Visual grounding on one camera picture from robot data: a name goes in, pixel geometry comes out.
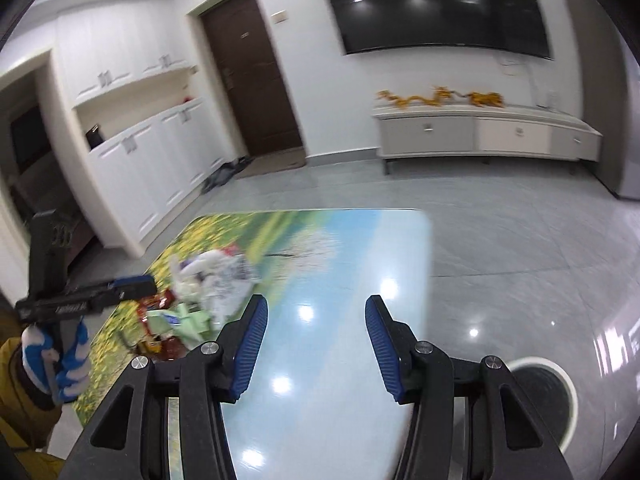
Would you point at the green paper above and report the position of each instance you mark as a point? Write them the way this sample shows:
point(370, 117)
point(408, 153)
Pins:
point(185, 322)

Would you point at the beige wall switch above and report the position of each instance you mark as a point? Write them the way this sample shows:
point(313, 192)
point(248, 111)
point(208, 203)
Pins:
point(280, 16)

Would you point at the brown wooden furniture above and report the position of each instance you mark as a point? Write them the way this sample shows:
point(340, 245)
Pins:
point(75, 240)

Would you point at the long golden dragon figurine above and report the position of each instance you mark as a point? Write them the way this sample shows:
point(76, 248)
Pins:
point(400, 100)

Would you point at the golden tiger figurine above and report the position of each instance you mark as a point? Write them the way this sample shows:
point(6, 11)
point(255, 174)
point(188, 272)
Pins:
point(485, 99)

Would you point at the grey slipper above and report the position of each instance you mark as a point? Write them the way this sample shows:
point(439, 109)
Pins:
point(227, 172)
point(212, 181)

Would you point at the black wall television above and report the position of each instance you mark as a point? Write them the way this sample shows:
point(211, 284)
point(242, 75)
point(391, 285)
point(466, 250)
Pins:
point(435, 5)

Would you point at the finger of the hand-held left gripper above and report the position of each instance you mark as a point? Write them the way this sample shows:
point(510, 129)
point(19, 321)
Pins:
point(135, 287)

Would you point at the grey round waste bin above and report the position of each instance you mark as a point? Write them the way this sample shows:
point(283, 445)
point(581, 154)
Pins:
point(550, 390)

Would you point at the white wall cabinet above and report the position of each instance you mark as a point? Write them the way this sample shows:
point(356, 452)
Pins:
point(150, 160)

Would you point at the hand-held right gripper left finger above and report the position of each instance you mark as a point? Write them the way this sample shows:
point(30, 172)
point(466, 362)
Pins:
point(246, 350)

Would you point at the brown door mat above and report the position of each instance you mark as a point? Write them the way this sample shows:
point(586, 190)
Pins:
point(275, 164)

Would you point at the white television console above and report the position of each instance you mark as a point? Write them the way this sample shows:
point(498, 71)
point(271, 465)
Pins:
point(475, 132)

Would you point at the black bag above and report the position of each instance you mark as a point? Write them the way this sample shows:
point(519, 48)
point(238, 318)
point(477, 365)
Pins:
point(94, 136)

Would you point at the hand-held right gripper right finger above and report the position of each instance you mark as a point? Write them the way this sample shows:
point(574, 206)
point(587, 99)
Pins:
point(382, 345)

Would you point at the dark brown entrance door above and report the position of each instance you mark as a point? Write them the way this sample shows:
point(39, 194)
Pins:
point(250, 75)

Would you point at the landscape print table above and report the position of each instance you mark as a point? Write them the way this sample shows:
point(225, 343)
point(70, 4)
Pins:
point(330, 280)

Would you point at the person's left hand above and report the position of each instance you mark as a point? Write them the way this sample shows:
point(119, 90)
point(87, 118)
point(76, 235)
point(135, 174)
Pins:
point(70, 365)

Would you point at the black slipper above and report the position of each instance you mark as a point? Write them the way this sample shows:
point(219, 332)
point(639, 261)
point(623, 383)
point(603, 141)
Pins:
point(242, 162)

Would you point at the white plastic bag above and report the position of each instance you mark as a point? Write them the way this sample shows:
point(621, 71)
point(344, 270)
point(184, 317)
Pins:
point(220, 280)

